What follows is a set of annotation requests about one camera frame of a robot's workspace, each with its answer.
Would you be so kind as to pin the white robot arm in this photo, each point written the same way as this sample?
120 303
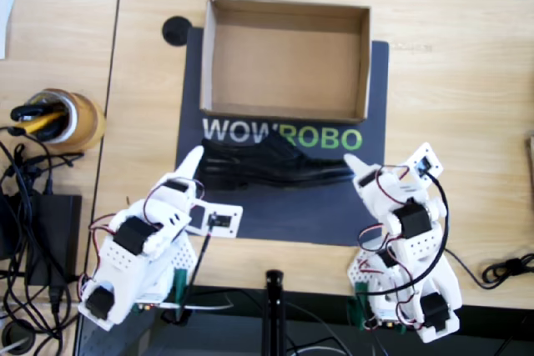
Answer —
421 247
125 272

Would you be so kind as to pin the wrist camera white plate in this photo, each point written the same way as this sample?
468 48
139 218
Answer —
434 166
231 222

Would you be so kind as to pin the brown packing tape roll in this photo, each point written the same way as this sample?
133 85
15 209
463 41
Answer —
89 122

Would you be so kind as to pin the black power adapter brick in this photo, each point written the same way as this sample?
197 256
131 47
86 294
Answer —
54 235

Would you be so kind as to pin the black round desk grommet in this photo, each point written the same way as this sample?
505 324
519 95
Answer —
18 333
177 31

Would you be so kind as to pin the black WOWROBO mat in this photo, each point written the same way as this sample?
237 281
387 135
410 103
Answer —
300 214

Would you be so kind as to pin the black camera stand pole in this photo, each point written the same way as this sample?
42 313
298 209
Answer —
274 310

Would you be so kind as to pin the white paper sheets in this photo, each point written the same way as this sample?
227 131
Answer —
6 10

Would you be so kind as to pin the green table clamp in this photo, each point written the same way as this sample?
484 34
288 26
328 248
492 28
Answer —
181 285
359 302

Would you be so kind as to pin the open cardboard box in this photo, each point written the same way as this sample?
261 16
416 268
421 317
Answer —
283 64

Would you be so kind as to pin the black leather dress shoe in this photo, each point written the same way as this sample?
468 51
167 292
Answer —
271 164

